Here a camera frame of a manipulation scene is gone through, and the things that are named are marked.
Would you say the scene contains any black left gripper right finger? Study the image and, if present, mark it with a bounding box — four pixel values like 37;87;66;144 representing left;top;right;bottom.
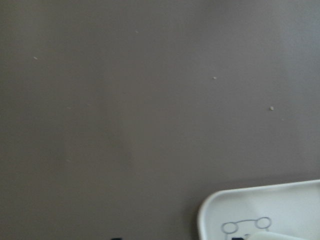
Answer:
231;237;245;240

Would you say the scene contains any beige rabbit tray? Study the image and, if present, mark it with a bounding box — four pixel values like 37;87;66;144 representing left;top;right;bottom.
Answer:
197;179;320;240

